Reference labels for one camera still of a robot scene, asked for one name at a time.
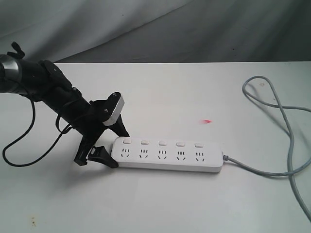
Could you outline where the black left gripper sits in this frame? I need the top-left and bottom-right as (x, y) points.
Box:
(73, 100), (130, 168)

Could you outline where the white five-outlet power strip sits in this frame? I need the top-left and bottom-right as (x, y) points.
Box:
(111, 137), (224, 173)

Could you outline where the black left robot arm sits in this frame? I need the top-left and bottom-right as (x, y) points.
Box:
(0, 42), (129, 168)

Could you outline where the white backdrop cloth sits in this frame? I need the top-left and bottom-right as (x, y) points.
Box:
(0, 0), (311, 63)

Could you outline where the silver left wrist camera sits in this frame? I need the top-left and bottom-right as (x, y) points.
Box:
(90, 92), (125, 127)

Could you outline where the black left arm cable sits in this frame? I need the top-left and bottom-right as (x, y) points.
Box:
(2, 83), (86, 167)

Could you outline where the grey power cable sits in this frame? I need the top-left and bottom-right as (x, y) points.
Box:
(222, 75), (311, 214)

